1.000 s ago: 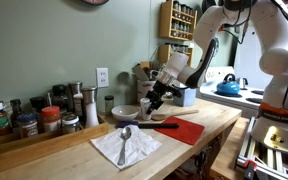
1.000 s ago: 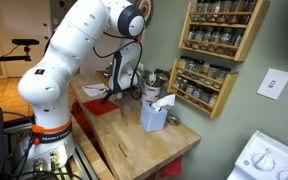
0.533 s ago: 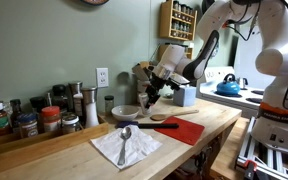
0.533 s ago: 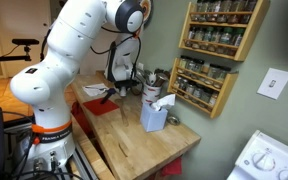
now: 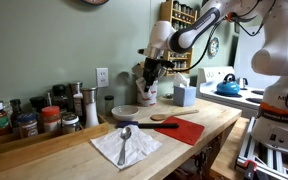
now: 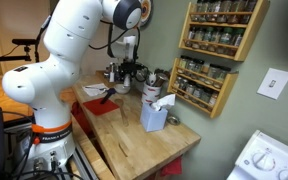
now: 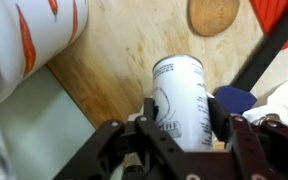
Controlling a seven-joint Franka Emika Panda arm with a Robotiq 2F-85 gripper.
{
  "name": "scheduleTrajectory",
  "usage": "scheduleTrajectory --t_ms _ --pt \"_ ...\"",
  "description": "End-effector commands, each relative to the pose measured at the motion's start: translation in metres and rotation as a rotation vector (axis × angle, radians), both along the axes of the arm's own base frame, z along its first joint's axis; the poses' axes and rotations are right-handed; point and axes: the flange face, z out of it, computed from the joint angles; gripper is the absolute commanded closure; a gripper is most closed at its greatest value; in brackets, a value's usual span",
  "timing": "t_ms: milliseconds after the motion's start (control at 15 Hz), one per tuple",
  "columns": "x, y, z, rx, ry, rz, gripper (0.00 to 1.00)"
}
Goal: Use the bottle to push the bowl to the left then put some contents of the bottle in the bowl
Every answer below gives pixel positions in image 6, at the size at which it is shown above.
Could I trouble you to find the red cloth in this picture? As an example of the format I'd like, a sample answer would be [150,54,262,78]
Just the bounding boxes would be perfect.
[159,156,183,178]

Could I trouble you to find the blue tissue box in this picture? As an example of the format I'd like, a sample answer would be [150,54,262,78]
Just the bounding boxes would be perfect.
[139,93,177,133]

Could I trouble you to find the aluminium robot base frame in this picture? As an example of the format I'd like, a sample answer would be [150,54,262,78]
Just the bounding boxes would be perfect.
[3,119,100,180]

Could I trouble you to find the white slotted spoon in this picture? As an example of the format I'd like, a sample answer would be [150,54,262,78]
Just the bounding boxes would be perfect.
[147,73,158,87]

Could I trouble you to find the red silicone mat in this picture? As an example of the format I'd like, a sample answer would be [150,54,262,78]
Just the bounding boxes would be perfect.
[82,97,121,117]

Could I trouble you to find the white utensil crock red fish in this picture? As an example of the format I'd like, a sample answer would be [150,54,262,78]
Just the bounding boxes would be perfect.
[141,80,163,105]

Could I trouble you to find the white steel salt grinder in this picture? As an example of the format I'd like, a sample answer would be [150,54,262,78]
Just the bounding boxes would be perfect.
[109,63,116,83]

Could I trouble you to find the white stove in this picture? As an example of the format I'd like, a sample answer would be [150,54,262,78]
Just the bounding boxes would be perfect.
[226,129,288,180]

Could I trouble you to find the short wooden spice rack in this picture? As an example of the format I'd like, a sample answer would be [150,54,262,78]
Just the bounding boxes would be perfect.
[166,57,239,120]

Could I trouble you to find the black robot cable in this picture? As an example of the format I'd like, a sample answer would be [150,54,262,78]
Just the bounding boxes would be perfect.
[88,19,142,60]

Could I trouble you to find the glass spice jar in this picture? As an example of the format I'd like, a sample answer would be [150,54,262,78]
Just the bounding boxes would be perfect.
[232,28,246,56]
[218,27,234,54]
[217,66,232,84]
[203,26,215,51]
[193,59,205,75]
[206,63,221,80]

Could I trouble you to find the white cloth napkin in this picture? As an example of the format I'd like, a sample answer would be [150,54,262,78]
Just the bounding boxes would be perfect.
[82,82,110,98]

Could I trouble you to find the metal spoon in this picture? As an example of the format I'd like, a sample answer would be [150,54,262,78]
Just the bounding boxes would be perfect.
[84,85,107,91]

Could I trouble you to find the wooden spoon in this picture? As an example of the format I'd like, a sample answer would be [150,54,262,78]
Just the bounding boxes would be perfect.
[113,98,130,128]

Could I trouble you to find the black camera on tripod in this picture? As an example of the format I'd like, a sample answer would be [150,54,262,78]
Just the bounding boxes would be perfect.
[0,38,40,68]

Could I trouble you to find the tall wooden spice rack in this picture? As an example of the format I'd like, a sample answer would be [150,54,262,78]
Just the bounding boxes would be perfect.
[178,0,271,63]

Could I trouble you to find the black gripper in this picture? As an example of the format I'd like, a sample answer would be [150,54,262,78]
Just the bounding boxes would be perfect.
[116,60,140,84]

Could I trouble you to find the white door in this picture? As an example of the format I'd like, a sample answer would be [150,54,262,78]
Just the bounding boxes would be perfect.
[0,0,57,77]

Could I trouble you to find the white light switch plate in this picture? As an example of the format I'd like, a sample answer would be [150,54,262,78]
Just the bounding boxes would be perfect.
[256,67,288,101]

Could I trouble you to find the small metal dish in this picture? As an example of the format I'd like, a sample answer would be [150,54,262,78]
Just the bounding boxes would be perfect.
[166,115,181,127]

